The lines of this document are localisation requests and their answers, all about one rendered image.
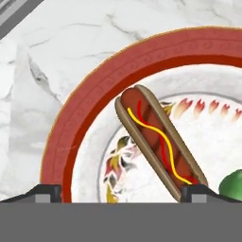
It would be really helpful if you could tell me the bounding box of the grey sink edge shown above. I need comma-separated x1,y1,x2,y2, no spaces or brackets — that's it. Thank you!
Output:
0,0,44,41

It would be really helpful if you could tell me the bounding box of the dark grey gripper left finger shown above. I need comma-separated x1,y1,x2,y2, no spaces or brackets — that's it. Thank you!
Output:
0,183,62,204

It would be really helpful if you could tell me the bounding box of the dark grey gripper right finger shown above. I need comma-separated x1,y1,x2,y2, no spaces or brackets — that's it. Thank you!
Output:
181,183,242,204

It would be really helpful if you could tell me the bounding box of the hot dog with mustard ketchup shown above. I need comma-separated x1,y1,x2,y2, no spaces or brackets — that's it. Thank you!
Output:
113,83,209,203

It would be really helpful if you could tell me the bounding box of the large red-rimmed floral plate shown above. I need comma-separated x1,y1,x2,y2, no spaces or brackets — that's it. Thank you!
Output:
40,26,242,204

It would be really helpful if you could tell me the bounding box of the green vegetable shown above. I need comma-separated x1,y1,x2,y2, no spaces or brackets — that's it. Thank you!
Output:
218,168,242,202

